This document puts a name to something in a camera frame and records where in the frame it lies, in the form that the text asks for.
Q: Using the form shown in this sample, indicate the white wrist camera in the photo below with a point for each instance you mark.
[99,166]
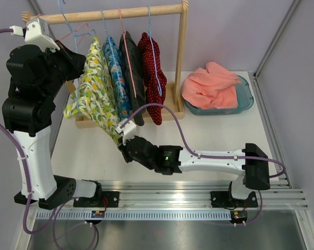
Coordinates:
[126,129]
[37,33]

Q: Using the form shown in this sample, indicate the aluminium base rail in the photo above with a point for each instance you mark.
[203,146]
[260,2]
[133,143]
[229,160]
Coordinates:
[195,195]

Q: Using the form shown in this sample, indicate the teal plastic tub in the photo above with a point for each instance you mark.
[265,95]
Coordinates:
[245,101]

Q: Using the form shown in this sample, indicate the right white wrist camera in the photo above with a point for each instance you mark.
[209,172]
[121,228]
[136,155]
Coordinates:
[126,129]

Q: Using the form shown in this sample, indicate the red dotted skirt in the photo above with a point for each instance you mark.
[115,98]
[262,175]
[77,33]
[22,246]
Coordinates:
[149,80]

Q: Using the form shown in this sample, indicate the left aluminium frame post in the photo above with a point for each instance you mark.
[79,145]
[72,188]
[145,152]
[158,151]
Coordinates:
[34,6]

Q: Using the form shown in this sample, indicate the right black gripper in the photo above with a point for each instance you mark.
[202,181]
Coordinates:
[123,148]

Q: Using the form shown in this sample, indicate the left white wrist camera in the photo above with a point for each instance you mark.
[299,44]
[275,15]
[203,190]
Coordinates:
[37,33]

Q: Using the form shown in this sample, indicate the wooden clothes rack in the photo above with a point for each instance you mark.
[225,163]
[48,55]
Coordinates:
[173,99]

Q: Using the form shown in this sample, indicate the aluminium frame post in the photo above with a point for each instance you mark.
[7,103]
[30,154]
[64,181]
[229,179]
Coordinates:
[34,6]
[277,36]

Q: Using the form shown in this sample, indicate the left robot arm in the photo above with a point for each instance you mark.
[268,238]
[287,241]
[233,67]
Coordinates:
[36,78]

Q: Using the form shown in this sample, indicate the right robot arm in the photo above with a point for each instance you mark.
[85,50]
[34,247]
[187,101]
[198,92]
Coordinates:
[249,164]

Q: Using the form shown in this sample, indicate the dark grey dotted skirt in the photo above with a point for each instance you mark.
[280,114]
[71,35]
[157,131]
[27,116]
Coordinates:
[132,67]

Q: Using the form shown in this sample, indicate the blue floral skirt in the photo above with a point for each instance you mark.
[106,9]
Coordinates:
[123,109]

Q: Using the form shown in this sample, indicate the right aluminium frame post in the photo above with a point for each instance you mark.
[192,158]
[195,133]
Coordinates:
[277,36]

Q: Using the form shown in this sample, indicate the yellow lemon print skirt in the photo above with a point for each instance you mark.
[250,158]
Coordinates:
[95,98]

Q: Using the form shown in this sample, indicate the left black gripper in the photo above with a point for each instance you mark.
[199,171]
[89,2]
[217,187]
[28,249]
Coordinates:
[75,61]

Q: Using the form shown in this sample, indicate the slotted grey cable duct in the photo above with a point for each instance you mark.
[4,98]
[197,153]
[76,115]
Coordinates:
[145,215]

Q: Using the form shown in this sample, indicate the pink pleated skirt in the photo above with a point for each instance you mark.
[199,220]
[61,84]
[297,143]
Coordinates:
[213,87]

